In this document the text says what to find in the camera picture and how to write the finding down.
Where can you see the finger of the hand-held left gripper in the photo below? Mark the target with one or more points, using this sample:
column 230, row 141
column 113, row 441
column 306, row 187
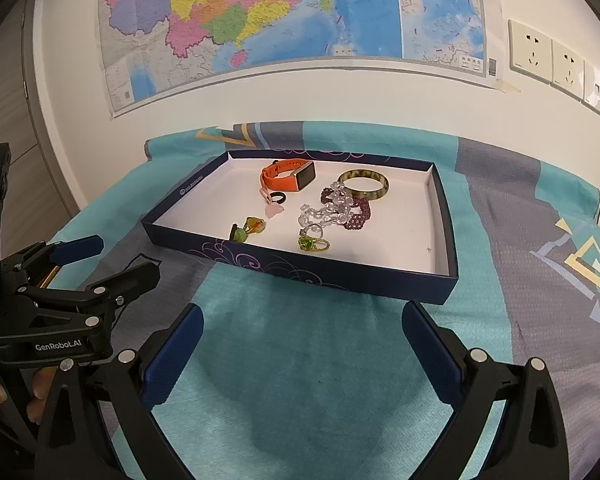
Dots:
column 130, row 277
column 80, row 249

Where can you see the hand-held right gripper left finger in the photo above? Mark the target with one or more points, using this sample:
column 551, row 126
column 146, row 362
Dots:
column 172, row 355

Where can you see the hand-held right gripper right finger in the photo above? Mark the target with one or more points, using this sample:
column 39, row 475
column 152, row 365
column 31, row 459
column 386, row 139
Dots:
column 430, row 355

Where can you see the dark blue box tray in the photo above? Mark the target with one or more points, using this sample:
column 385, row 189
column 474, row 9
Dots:
column 380, row 240

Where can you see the yellow pendant with green beads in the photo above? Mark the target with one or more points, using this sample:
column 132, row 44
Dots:
column 255, row 224

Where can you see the tortoiseshell bangle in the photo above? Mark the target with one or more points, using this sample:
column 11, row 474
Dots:
column 365, row 195

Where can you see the orange smartwatch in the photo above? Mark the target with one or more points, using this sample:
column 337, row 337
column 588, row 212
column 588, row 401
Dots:
column 280, row 180

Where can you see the teal grey printed blanket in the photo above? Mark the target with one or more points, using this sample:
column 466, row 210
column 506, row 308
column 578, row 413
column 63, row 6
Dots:
column 305, row 360

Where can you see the grey cabinet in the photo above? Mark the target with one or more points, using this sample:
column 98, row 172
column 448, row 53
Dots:
column 25, row 110

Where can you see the wall map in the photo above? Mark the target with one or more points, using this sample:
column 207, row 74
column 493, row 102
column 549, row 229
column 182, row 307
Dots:
column 280, row 10

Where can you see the white wall socket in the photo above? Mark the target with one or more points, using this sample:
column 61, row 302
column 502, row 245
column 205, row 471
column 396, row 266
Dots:
column 569, row 70
column 530, row 50

